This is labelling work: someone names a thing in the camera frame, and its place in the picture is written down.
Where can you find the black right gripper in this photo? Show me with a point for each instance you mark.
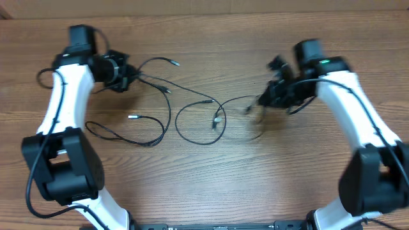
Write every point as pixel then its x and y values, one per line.
pixel 276 91

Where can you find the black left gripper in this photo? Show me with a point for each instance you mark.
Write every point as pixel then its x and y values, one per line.
pixel 123 85

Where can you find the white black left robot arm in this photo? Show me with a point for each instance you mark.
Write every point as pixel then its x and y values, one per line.
pixel 65 171

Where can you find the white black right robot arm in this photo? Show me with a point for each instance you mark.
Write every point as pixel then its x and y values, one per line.
pixel 375 182

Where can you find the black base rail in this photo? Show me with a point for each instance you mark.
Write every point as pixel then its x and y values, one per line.
pixel 223 226

